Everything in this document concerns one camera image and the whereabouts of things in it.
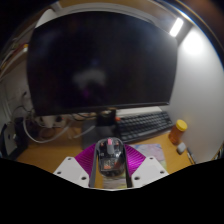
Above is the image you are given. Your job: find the cherry blossom print mouse pad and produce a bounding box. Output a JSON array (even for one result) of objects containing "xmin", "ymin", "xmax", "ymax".
[{"xmin": 101, "ymin": 143, "xmax": 168, "ymax": 190}]

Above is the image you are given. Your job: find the white light bar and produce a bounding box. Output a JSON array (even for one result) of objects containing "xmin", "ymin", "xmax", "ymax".
[{"xmin": 169, "ymin": 17, "xmax": 185, "ymax": 38}]

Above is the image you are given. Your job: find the black computer monitor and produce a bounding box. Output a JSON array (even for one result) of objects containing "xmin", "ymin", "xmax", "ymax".
[{"xmin": 26, "ymin": 10, "xmax": 179, "ymax": 151}]

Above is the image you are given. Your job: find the grey marker pen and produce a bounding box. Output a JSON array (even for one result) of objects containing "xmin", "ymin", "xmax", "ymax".
[{"xmin": 185, "ymin": 147, "xmax": 196, "ymax": 164}]

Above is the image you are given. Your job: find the wooden wall shelf unit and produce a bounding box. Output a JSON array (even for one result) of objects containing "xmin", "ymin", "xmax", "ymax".
[{"xmin": 0, "ymin": 36, "xmax": 31, "ymax": 81}]

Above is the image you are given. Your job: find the white power strip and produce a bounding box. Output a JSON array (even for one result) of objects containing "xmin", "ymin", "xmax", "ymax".
[{"xmin": 38, "ymin": 114, "xmax": 68, "ymax": 130}]

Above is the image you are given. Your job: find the white earbuds case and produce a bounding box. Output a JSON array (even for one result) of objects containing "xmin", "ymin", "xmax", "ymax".
[{"xmin": 175, "ymin": 142, "xmax": 188, "ymax": 155}]

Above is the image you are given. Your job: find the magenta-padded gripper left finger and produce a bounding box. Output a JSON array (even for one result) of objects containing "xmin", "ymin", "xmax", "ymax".
[{"xmin": 53, "ymin": 142, "xmax": 100, "ymax": 188}]

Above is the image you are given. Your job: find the dark grey keyboard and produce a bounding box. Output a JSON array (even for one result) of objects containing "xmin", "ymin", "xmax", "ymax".
[{"xmin": 114, "ymin": 110, "xmax": 174, "ymax": 144}]

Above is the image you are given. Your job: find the transparent computer mouse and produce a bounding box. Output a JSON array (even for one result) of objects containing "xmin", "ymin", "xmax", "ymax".
[{"xmin": 95, "ymin": 136, "xmax": 128, "ymax": 178}]

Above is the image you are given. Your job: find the white cable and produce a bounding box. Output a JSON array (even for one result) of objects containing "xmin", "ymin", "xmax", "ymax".
[{"xmin": 22, "ymin": 118, "xmax": 73, "ymax": 145}]

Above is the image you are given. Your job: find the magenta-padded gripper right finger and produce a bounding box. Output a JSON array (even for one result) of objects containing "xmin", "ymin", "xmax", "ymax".
[{"xmin": 122, "ymin": 142, "xmax": 170, "ymax": 188}]

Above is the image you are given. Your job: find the orange jar with yellow lid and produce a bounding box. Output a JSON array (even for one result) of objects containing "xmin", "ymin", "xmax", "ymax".
[{"xmin": 168, "ymin": 119, "xmax": 188, "ymax": 146}]

